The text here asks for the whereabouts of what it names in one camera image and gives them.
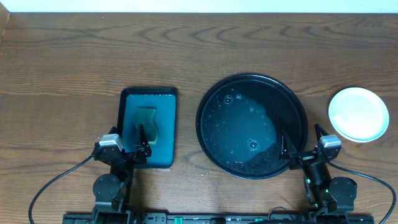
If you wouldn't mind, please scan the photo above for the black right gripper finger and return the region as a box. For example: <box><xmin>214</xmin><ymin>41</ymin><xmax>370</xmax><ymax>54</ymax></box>
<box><xmin>279</xmin><ymin>129</ymin><xmax>297</xmax><ymax>161</ymax></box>
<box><xmin>314</xmin><ymin>124</ymin><xmax>328</xmax><ymax>140</ymax></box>

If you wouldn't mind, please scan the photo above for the green yellow sponge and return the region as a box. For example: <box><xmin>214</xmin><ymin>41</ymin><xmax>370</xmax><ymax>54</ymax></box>
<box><xmin>133</xmin><ymin>108</ymin><xmax>158</xmax><ymax>145</ymax></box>

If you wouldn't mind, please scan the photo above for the light green plate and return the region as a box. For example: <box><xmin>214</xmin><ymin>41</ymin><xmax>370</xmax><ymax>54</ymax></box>
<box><xmin>328</xmin><ymin>87</ymin><xmax>389</xmax><ymax>143</ymax></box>

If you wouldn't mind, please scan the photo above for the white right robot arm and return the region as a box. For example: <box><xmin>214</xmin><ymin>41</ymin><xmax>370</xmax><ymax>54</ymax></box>
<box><xmin>279</xmin><ymin>124</ymin><xmax>357</xmax><ymax>223</ymax></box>

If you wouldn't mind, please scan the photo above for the black rectangular water tray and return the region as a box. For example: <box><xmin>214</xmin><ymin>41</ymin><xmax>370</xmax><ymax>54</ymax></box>
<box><xmin>117</xmin><ymin>87</ymin><xmax>177</xmax><ymax>169</ymax></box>

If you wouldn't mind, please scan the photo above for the round black tray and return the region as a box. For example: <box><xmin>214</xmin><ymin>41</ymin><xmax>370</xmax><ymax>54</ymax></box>
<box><xmin>196</xmin><ymin>73</ymin><xmax>308</xmax><ymax>179</ymax></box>

